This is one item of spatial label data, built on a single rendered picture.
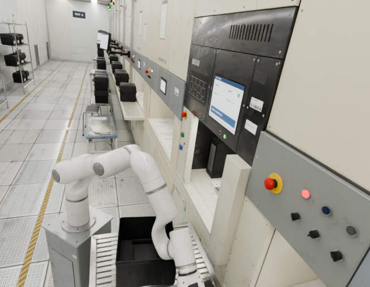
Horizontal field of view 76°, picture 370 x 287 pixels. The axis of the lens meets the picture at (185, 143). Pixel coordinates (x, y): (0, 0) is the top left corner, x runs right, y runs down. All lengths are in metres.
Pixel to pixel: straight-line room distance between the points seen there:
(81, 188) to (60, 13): 13.67
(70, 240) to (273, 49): 1.34
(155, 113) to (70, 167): 1.96
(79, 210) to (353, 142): 1.30
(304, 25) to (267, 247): 0.76
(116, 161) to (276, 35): 0.75
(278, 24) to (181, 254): 0.88
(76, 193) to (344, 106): 1.25
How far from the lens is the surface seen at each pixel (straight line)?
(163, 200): 0.93
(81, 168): 1.23
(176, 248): 1.00
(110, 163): 0.99
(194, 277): 1.04
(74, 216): 1.52
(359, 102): 0.68
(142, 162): 0.91
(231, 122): 1.07
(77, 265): 1.60
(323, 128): 0.73
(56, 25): 14.82
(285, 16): 0.89
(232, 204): 1.02
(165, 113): 3.11
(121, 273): 1.21
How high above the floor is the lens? 1.82
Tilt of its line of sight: 24 degrees down
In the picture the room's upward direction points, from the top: 7 degrees clockwise
